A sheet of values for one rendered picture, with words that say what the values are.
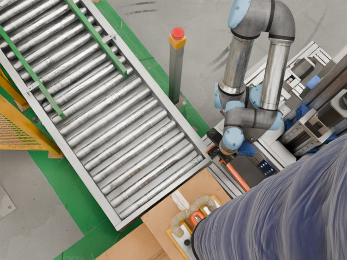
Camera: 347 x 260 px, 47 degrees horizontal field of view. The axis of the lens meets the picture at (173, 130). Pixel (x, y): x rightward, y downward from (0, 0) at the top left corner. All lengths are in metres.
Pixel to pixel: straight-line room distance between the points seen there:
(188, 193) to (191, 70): 1.43
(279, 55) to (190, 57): 1.73
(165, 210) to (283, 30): 0.97
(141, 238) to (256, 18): 1.39
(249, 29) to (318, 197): 1.21
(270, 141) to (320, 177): 1.69
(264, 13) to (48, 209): 2.09
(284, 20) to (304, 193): 1.19
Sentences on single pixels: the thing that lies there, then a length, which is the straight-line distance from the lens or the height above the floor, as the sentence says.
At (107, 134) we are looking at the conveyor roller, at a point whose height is 0.55.
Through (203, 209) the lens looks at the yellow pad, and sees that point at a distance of 1.90.
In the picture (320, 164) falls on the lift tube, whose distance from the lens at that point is 0.38.
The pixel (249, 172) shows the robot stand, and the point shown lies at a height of 0.21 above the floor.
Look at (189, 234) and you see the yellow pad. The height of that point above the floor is 0.97.
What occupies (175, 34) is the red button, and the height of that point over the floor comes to 1.04.
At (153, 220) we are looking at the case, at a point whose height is 0.94.
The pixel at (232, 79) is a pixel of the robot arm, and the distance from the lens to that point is 1.67.
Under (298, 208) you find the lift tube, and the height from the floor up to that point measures 2.52.
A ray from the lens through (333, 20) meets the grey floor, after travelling 3.63.
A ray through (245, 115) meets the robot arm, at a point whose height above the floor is 1.41.
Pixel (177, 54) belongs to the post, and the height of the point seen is 0.86.
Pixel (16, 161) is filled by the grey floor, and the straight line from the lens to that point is 3.11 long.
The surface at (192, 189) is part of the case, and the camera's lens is 1.94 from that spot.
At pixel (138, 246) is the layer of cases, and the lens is 2.32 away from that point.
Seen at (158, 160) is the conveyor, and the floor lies 0.49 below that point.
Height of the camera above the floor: 2.86
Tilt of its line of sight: 74 degrees down
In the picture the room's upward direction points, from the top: 4 degrees clockwise
